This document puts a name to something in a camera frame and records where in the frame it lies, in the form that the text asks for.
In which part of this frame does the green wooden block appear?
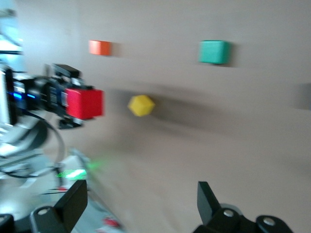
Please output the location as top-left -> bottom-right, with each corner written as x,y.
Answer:
197,40 -> 231,66

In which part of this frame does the brown paper table cover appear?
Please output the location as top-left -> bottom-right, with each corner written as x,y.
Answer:
14,0 -> 311,233

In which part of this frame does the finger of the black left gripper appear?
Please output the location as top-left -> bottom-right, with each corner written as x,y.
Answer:
57,115 -> 96,130
45,63 -> 95,91

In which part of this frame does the yellow wooden block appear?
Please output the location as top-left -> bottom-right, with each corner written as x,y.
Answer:
127,94 -> 156,117

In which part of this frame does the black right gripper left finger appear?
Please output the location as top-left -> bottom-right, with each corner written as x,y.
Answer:
0,179 -> 88,233

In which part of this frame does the red wooden block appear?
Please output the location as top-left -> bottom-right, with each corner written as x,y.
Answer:
65,87 -> 105,120

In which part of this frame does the orange wooden block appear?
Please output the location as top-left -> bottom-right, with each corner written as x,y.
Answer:
88,39 -> 113,56

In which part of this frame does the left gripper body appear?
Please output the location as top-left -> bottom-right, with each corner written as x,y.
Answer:
4,69 -> 68,120

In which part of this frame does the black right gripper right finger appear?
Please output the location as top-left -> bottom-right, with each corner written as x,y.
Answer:
191,181 -> 295,233

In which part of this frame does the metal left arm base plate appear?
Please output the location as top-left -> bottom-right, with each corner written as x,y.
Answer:
54,150 -> 93,185

